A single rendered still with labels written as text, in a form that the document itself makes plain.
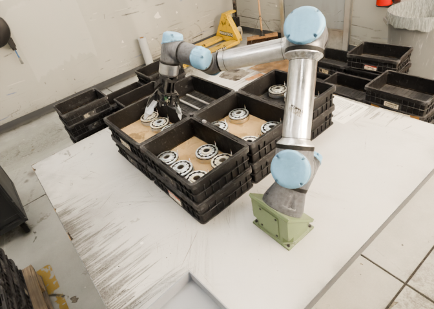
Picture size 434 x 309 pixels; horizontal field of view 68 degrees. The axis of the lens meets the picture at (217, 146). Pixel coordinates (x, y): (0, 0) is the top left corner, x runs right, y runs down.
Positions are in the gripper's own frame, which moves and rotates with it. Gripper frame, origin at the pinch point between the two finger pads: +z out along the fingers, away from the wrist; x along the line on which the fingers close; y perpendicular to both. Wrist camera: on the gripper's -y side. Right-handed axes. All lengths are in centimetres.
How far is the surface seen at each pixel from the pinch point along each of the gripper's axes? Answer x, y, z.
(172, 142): 8.7, -8.7, 16.0
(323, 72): 172, -102, 2
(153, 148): -1.1, -5.6, 17.0
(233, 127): 38.6, -7.5, 7.7
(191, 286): 0, 54, 37
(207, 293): 4, 59, 34
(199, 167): 15.0, 11.7, 17.1
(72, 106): -33, -172, 67
